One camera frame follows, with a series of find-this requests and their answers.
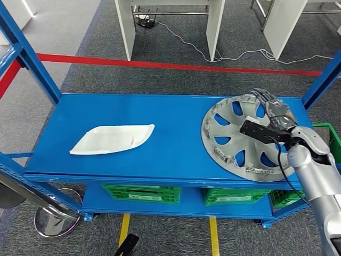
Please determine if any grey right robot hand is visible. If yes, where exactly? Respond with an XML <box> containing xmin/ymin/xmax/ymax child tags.
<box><xmin>249</xmin><ymin>87</ymin><xmax>298</xmax><ymax>134</ymax></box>

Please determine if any grey wheel hubcap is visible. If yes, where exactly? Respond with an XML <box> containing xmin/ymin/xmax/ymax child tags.
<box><xmin>201</xmin><ymin>94</ymin><xmax>296</xmax><ymax>182</ymax></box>

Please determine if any blue metal shelf rack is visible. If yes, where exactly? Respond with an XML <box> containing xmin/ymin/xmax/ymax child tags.
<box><xmin>0</xmin><ymin>2</ymin><xmax>341</xmax><ymax>230</ymax></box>

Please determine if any white curved plastic part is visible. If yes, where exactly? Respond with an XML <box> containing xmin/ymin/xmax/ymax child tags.
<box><xmin>69</xmin><ymin>123</ymin><xmax>155</xmax><ymax>156</ymax></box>

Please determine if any open green plastic crate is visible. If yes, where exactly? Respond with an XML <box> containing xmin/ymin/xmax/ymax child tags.
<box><xmin>270</xmin><ymin>123</ymin><xmax>341</xmax><ymax>209</ymax></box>

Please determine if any white panel-leg table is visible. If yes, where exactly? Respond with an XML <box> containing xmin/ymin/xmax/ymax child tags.
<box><xmin>114</xmin><ymin>0</ymin><xmax>226</xmax><ymax>62</ymax></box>
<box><xmin>250</xmin><ymin>0</ymin><xmax>341</xmax><ymax>60</ymax></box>

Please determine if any long red barrier belt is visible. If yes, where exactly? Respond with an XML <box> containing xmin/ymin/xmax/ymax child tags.
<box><xmin>36</xmin><ymin>53</ymin><xmax>323</xmax><ymax>77</ymax></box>

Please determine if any black router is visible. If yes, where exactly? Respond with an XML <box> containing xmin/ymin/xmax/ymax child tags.
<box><xmin>136</xmin><ymin>14</ymin><xmax>160</xmax><ymax>29</ymax></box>

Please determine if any yellow floor tape square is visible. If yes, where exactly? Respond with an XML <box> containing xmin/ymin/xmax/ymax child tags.
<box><xmin>118</xmin><ymin>213</ymin><xmax>220</xmax><ymax>256</ymax></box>

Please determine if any short red barrier belt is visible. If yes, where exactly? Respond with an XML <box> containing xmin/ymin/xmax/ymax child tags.
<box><xmin>0</xmin><ymin>59</ymin><xmax>22</xmax><ymax>100</ymax></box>

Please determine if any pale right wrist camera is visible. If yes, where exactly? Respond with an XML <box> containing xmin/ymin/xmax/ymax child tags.
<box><xmin>239</xmin><ymin>116</ymin><xmax>291</xmax><ymax>146</ymax></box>

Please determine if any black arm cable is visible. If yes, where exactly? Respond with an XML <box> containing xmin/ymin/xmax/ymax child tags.
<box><xmin>266</xmin><ymin>135</ymin><xmax>309</xmax><ymax>206</ymax></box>

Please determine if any black flat bracket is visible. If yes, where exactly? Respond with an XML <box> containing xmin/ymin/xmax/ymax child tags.
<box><xmin>114</xmin><ymin>233</ymin><xmax>140</xmax><ymax>256</ymax></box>

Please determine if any chrome stanchion post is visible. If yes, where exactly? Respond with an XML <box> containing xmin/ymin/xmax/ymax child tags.
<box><xmin>0</xmin><ymin>173</ymin><xmax>81</xmax><ymax>238</ymax></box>

